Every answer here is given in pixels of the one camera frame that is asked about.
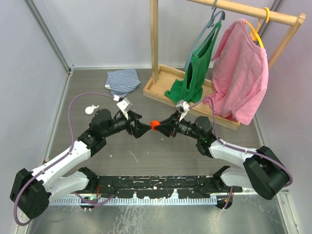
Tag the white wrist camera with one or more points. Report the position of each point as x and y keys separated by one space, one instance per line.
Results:
x=183 y=107
x=124 y=106

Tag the white earbud case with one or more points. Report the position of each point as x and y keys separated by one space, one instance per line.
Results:
x=90 y=109

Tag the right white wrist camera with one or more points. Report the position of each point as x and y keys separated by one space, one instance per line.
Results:
x=183 y=107

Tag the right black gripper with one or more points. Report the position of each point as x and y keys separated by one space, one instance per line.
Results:
x=166 y=127

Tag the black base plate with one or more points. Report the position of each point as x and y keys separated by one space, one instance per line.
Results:
x=188 y=186

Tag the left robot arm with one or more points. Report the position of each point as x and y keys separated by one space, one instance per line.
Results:
x=34 y=190

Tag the green tank top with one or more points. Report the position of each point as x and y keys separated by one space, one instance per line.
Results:
x=190 y=88

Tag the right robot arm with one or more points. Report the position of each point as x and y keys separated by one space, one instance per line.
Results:
x=258 y=169

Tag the blue striped folded cloth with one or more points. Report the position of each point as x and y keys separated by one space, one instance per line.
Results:
x=122 y=82

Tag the yellow clothes hanger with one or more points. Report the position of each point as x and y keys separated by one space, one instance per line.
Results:
x=254 y=33

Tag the wooden clothes rack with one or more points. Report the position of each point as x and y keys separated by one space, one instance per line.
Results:
x=163 y=76

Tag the orange earbud case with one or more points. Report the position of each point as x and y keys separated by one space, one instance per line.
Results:
x=154 y=124

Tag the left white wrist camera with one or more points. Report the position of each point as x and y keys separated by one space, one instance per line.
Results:
x=124 y=106

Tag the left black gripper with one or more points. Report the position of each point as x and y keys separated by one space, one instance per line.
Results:
x=133 y=117

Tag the pink t-shirt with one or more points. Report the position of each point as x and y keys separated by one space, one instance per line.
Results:
x=240 y=75

